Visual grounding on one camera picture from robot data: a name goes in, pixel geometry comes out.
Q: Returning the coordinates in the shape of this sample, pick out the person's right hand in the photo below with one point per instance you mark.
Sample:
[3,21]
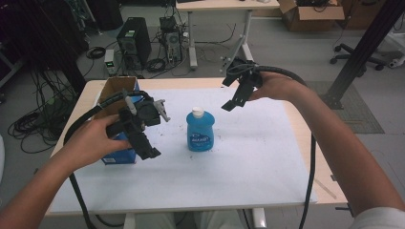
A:
[280,87]

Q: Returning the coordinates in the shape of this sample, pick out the open computer tower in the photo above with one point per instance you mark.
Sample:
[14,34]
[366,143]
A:
[172,41]

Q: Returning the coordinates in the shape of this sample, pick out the small white power device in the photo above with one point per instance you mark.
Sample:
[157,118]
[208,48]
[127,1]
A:
[109,60]

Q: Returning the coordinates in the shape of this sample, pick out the black curtain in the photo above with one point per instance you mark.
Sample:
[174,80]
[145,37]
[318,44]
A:
[38,35]

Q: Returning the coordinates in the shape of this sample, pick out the open brown cardboard box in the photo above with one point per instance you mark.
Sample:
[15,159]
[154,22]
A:
[313,17]

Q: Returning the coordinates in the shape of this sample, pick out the blue cardboard box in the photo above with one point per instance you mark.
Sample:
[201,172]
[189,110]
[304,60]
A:
[119,86]

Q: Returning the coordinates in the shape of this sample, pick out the black metal stand beam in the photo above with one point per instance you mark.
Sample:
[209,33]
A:
[363,51]

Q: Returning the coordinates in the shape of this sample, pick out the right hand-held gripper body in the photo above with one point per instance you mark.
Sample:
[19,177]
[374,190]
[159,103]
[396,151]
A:
[248,74]

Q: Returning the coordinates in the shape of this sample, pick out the white sleeve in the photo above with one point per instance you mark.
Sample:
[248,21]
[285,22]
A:
[382,219]

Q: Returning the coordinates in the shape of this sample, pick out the blue bottle with white cap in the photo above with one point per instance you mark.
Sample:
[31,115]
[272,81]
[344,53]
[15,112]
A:
[200,133]

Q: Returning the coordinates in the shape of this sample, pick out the black computer tower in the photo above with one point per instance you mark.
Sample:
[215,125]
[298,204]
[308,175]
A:
[135,41]

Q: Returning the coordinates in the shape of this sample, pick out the white table mat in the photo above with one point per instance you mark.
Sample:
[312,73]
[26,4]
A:
[223,171]

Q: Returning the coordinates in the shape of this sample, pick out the black office chair base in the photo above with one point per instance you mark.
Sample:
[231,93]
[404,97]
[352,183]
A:
[353,57]

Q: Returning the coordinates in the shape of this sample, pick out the person's left hand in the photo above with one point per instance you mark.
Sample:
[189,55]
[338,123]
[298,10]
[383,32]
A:
[90,143]

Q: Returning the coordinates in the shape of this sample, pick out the grey floor mat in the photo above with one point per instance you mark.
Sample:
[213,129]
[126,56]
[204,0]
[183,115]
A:
[359,117]

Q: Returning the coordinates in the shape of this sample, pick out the white desk with wooden top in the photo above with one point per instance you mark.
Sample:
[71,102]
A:
[223,4]

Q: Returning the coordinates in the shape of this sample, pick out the white table leg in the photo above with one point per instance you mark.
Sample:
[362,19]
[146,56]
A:
[129,221]
[259,218]

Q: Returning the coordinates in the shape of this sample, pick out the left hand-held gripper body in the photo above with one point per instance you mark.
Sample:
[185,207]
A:
[144,113]

